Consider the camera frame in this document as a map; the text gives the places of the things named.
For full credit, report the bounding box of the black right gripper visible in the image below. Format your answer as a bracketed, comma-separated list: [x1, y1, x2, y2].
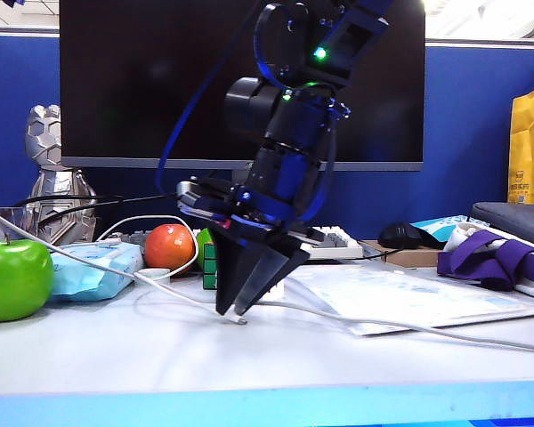
[212, 188, 316, 319]

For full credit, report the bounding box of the white charger block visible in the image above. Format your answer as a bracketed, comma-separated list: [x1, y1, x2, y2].
[257, 277, 287, 305]

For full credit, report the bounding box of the rubiks cube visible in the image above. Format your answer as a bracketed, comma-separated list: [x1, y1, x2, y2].
[201, 241, 220, 291]

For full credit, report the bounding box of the white charging cable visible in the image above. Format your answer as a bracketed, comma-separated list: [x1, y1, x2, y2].
[0, 204, 534, 356]

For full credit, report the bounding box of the small green apple with sticker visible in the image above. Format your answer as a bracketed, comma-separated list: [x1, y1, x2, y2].
[196, 227, 217, 269]

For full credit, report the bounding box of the orange round fruit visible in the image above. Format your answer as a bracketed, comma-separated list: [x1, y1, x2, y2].
[142, 222, 198, 278]

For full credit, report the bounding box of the white grey keyboard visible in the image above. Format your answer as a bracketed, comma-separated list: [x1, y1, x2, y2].
[101, 225, 365, 262]

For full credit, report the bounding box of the white tape roll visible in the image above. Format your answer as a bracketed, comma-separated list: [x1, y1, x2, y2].
[136, 266, 173, 282]

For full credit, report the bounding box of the clear plastic document sleeve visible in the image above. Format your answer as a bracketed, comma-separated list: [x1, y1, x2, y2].
[284, 263, 534, 338]

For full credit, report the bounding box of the black computer mouse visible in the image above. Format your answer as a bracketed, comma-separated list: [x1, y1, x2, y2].
[376, 221, 425, 251]

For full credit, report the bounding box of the brown cardboard box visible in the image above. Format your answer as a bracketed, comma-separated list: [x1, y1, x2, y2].
[358, 239, 444, 270]

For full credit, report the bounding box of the blue wet wipes pack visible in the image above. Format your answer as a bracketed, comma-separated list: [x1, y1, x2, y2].
[48, 242, 144, 303]

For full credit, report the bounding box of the blue white snack packet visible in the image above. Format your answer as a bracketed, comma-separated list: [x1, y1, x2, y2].
[409, 214, 472, 246]

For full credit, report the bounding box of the purple cloth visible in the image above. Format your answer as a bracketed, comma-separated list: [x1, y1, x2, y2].
[435, 230, 534, 293]

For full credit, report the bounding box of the black computer monitor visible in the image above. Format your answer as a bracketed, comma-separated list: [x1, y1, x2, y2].
[58, 0, 426, 173]

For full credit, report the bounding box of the large green apple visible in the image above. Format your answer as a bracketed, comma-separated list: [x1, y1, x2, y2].
[0, 235, 55, 324]

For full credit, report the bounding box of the clear glass container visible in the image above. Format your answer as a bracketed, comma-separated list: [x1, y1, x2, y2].
[0, 205, 35, 244]

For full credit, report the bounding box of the silver geometric figurine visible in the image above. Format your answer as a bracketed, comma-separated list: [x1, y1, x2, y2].
[24, 104, 97, 247]

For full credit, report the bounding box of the blue cubicle partition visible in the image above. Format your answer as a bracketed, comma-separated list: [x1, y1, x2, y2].
[0, 27, 534, 242]

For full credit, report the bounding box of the dark grey laptop sleeve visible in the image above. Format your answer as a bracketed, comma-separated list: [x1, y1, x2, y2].
[468, 201, 534, 254]

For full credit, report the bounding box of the yellow paper bag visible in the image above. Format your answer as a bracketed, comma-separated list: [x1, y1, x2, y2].
[506, 82, 534, 206]

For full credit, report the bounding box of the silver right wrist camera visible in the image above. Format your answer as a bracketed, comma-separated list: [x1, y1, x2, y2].
[174, 177, 238, 224]

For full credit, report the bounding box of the black power cable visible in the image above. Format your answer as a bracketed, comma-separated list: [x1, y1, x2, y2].
[37, 191, 180, 224]
[11, 194, 125, 210]

